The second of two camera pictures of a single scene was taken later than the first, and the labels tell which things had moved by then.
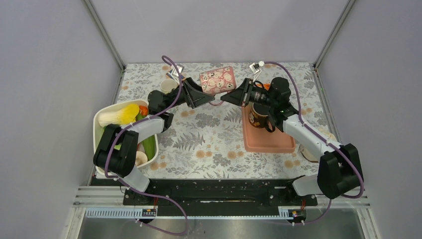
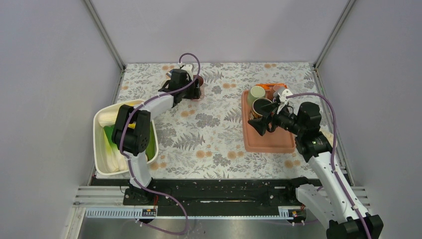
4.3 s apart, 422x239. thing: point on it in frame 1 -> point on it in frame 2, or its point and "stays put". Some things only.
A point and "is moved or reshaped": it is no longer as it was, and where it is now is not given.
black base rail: (218, 192) stays put
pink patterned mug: (217, 82) is moved or reshaped
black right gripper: (238, 95) -> (261, 124)
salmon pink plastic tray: (260, 140) stays put
